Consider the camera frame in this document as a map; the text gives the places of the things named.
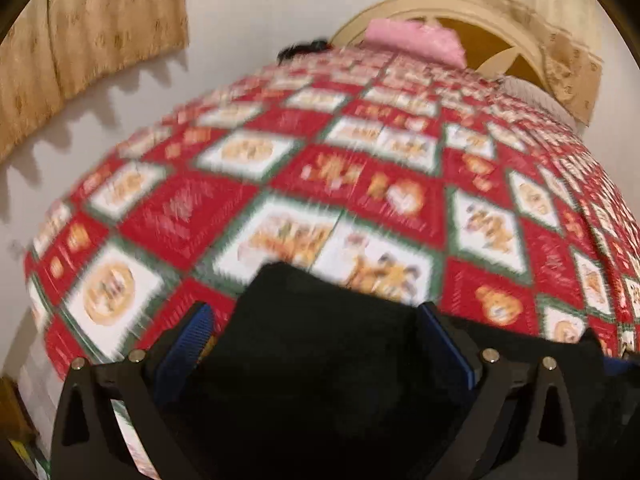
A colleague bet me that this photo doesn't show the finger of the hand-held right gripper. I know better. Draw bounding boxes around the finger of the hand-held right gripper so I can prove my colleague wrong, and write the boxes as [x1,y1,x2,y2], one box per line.
[602,350,640,378]

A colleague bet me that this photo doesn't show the brown wooden cabinet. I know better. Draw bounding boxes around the brown wooden cabinet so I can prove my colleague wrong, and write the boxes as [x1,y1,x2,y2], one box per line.
[0,375,38,448]

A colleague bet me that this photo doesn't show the cream wooden headboard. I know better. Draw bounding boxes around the cream wooden headboard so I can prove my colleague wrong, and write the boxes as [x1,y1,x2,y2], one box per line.
[330,0,576,111]

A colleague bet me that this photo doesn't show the white bed sheet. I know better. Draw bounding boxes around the white bed sheet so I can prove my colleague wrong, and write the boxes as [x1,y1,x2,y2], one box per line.
[20,342,66,461]

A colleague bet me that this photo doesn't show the beige patterned curtain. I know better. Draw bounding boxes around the beige patterned curtain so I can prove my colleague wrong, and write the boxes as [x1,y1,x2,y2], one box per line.
[0,0,191,161]
[421,0,601,128]

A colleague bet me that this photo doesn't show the pink pillow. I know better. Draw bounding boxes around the pink pillow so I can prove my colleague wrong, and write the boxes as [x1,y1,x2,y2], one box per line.
[364,17,468,68]

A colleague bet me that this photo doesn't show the red printed blanket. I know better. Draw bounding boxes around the red printed blanket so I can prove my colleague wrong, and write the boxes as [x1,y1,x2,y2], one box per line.
[22,42,640,480]

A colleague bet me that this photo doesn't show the dark cloth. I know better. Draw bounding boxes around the dark cloth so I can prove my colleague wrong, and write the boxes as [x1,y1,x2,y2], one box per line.
[277,37,333,63]

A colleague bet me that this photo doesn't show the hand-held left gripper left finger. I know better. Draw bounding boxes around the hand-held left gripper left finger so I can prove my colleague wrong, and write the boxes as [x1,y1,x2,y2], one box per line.
[50,301,221,480]

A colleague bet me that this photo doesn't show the black pants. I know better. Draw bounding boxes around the black pants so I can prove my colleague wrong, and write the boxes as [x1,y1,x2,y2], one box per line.
[175,262,640,480]

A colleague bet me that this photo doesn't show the grey striped pillow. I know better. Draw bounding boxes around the grey striped pillow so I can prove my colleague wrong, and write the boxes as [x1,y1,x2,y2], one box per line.
[500,76,581,131]

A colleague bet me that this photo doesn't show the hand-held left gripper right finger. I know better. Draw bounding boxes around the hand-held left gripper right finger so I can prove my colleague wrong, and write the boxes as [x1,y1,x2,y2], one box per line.
[417,301,588,480]

